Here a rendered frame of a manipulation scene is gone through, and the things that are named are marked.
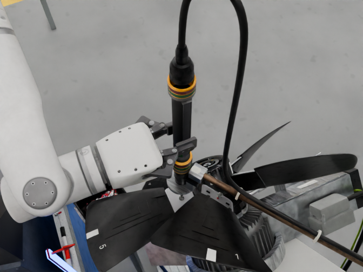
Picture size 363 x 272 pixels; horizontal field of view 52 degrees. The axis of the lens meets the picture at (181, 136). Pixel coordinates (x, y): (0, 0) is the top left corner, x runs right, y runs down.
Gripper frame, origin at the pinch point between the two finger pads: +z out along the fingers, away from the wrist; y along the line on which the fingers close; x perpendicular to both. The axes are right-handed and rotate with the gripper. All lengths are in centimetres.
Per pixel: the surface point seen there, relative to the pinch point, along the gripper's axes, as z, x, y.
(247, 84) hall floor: 97, -151, -105
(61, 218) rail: -36, -65, -22
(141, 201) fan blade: -9.7, -32.9, -4.1
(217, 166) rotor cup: 10.5, -24.1, -1.6
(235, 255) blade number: 1.3, -10.7, 21.5
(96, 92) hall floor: -5, -151, -142
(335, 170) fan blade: 36.5, -24.2, 11.0
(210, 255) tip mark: -3.1, -8.6, 20.1
